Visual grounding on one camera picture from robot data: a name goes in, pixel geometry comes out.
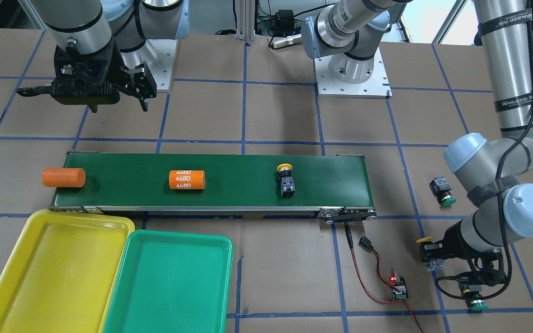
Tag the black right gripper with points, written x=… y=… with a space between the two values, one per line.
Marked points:
x=140 y=84

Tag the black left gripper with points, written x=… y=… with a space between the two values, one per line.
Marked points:
x=454 y=246

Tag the yellow push button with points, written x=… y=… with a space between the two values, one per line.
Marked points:
x=430 y=253
x=287 y=186

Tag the plain orange cylinder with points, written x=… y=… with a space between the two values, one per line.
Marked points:
x=64 y=177

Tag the orange 4680 cylinder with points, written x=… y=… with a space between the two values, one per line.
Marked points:
x=186 y=179

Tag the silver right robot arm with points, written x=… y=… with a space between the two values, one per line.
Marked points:
x=88 y=25

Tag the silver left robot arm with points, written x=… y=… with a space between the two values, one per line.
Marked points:
x=489 y=170

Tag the green push button lower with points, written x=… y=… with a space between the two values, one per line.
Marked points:
x=472 y=295

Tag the green push button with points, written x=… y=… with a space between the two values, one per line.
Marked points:
x=441 y=189
x=472 y=295

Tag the green push button upper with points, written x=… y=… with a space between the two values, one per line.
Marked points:
x=441 y=189

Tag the green conveyor belt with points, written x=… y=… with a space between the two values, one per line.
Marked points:
x=334 y=188

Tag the green plastic tray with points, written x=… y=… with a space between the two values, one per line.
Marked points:
x=171 y=282

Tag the yellow plastic tray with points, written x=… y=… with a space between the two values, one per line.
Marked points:
x=61 y=272

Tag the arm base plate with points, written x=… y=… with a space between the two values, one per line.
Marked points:
x=376 y=87
x=160 y=69

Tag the aluminium frame post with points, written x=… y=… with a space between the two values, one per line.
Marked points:
x=245 y=18

